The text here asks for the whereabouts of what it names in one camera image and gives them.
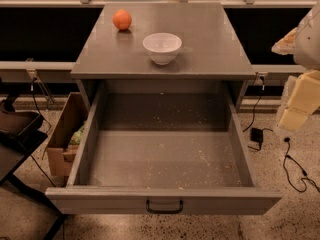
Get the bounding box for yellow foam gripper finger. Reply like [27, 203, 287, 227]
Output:
[274, 70, 320, 132]

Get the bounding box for grey top drawer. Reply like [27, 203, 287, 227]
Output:
[46, 80, 282, 215]

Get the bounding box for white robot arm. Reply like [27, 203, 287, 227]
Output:
[271, 2, 320, 136]

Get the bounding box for grey drawer cabinet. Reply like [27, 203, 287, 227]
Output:
[71, 1, 255, 105]

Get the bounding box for black power adapter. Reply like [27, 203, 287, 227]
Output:
[250, 128, 263, 143]

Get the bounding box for white ceramic bowl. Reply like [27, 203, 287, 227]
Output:
[143, 33, 182, 65]

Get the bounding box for orange fruit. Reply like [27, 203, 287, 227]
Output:
[113, 9, 132, 31]

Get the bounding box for green snack bag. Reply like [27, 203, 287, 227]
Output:
[69, 125, 84, 145]

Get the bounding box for cardboard box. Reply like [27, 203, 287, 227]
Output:
[47, 92, 88, 176]

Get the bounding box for black side table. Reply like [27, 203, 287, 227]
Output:
[0, 95, 66, 240]

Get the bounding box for black hanging cable right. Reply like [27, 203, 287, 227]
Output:
[242, 75, 266, 134]

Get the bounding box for black hanging cable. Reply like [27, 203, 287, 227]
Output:
[242, 75, 266, 134]
[30, 77, 53, 135]

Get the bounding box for black floor cable right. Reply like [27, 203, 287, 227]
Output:
[282, 137, 320, 194]

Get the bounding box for black top drawer handle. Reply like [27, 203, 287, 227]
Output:
[146, 200, 184, 215]

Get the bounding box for black hanging cable left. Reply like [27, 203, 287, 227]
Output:
[30, 77, 53, 135]

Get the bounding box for grey metal rail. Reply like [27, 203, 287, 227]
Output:
[0, 61, 304, 83]

